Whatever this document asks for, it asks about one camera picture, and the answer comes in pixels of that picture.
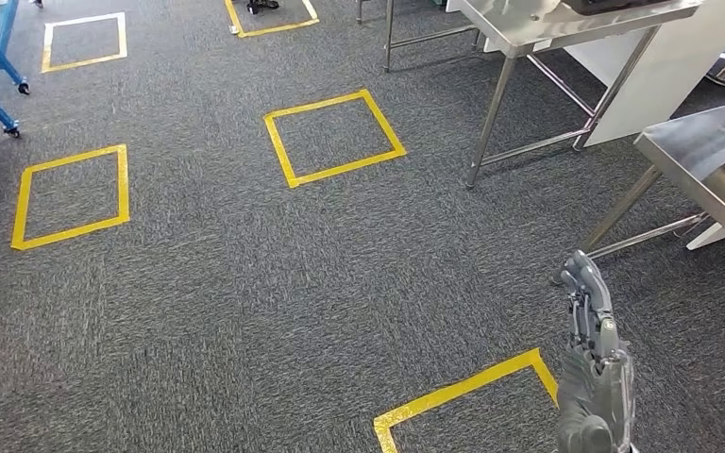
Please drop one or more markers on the yellow floor tape square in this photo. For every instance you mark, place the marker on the yellow floor tape square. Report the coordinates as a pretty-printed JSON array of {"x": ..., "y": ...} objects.
[
  {"x": 462, "y": 387},
  {"x": 275, "y": 28}
]

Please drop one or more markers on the stainless steel workbench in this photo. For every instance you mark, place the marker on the stainless steel workbench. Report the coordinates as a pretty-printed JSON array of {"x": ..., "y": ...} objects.
[
  {"x": 512, "y": 25},
  {"x": 389, "y": 31},
  {"x": 700, "y": 137}
]

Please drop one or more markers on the white cabinet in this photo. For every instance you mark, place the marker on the white cabinet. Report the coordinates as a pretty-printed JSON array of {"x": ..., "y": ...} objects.
[{"x": 662, "y": 81}]

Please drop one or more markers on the black feet of standing robot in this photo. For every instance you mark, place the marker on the black feet of standing robot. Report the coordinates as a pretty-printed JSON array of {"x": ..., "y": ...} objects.
[{"x": 262, "y": 6}]

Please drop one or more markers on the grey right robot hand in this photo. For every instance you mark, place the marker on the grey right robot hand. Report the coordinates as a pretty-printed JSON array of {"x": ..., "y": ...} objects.
[{"x": 594, "y": 400}]

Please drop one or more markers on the black plastic plate frame part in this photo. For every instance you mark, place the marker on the black plastic plate frame part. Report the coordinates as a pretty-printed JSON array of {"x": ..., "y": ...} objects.
[{"x": 612, "y": 6}]

